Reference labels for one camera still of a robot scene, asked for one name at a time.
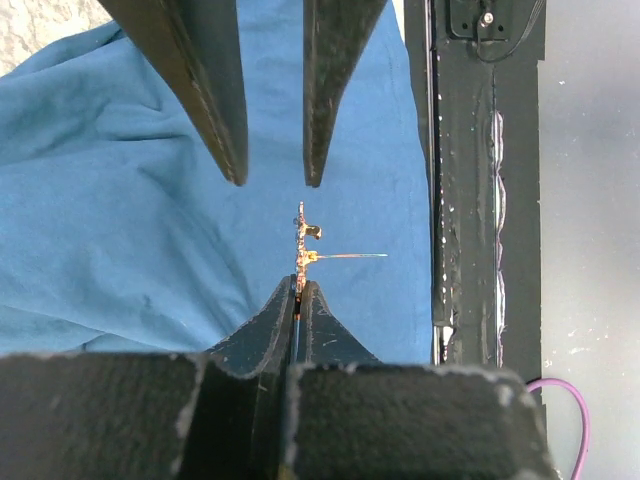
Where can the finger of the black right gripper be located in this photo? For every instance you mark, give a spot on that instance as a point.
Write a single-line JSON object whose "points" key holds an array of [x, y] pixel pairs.
{"points": [[194, 46], [335, 35]]}

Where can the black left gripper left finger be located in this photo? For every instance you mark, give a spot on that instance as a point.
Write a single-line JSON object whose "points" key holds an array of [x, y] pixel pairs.
{"points": [[210, 415]]}

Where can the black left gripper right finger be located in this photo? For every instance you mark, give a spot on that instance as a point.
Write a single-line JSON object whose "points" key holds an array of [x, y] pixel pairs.
{"points": [[384, 421]]}

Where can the blue t-shirt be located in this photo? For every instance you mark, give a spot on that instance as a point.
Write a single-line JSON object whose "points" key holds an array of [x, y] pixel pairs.
{"points": [[118, 231]]}

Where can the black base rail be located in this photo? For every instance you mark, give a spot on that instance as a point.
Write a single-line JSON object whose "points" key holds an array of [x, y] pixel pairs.
{"points": [[474, 75]]}

